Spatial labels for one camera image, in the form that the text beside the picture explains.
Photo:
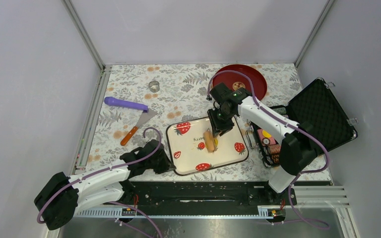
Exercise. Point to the purple handle tool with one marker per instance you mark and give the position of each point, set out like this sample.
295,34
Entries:
111,101

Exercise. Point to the wooden dough roller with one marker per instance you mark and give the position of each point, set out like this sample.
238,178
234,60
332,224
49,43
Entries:
209,141

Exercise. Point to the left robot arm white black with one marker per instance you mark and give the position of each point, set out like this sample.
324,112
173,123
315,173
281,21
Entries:
64,196

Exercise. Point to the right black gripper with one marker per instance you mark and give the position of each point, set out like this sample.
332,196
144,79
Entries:
217,127

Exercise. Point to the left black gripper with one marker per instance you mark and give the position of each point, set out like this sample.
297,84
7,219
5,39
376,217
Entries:
166,165

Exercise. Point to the black foam-lined case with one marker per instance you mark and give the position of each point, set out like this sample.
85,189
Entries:
317,105

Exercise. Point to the orange handle metal scraper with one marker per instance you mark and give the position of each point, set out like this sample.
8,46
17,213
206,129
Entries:
144,118

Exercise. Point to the red round plate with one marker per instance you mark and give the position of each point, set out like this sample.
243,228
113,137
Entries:
235,81

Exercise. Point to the strawberry print tray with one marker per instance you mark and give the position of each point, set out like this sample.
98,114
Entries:
193,147

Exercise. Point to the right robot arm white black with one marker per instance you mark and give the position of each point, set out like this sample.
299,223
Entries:
297,148

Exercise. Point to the metal ring cutter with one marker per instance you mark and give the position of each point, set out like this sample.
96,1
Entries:
154,86

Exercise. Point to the yellow dough disc in case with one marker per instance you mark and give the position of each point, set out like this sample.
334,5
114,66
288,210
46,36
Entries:
266,134

